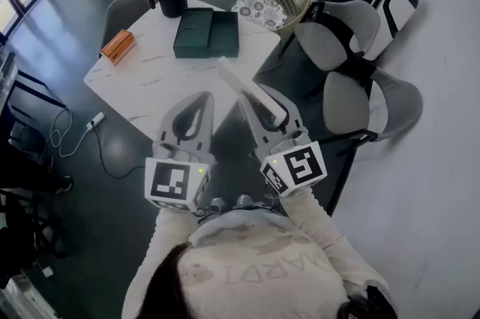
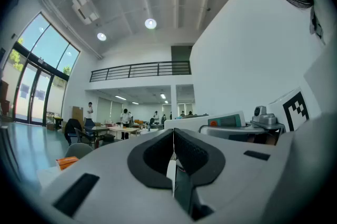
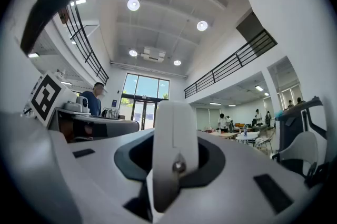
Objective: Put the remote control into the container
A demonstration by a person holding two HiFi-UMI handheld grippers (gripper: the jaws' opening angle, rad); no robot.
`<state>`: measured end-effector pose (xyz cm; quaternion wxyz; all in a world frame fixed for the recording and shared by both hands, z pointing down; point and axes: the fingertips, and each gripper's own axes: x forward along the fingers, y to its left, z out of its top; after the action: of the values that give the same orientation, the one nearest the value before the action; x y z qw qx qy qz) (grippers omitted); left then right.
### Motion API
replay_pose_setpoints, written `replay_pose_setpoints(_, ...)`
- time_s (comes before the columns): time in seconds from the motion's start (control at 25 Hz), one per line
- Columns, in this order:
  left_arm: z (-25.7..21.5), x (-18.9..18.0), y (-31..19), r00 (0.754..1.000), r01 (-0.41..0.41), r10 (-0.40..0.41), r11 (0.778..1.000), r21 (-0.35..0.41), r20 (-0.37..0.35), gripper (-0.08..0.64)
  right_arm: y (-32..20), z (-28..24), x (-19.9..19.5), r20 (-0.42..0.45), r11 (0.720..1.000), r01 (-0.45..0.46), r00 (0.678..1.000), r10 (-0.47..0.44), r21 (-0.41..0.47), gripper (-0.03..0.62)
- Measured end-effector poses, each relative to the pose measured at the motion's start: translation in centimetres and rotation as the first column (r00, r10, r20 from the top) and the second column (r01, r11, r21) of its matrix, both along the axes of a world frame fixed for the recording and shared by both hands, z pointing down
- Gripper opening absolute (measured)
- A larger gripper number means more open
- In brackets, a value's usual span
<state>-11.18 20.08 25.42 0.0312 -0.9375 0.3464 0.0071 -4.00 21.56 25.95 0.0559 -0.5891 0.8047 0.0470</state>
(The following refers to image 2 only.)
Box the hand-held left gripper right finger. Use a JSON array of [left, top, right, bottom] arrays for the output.
[[173, 128, 226, 188]]

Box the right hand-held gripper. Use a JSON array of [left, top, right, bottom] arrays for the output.
[[199, 87, 322, 146]]

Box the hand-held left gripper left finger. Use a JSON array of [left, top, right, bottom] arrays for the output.
[[127, 128, 175, 190]]

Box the orange tissue box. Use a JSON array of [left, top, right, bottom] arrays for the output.
[[55, 156, 80, 171]]

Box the light wooden table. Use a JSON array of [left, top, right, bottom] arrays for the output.
[[106, 125, 141, 139]]

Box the dark table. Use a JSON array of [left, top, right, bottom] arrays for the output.
[[88, 125, 110, 140]]

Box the grey shell chair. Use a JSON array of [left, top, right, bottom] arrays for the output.
[[64, 142, 94, 159]]

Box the blue chair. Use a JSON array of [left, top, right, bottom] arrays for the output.
[[83, 119, 96, 137]]

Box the black chair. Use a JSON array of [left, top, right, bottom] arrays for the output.
[[64, 118, 86, 147]]

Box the black balcony railing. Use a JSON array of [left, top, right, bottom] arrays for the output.
[[89, 60, 192, 83]]

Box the glass entrance door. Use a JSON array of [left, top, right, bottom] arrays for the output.
[[12, 12, 81, 125]]

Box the white ceiling air conditioner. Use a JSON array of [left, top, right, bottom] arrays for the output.
[[71, 0, 100, 25]]

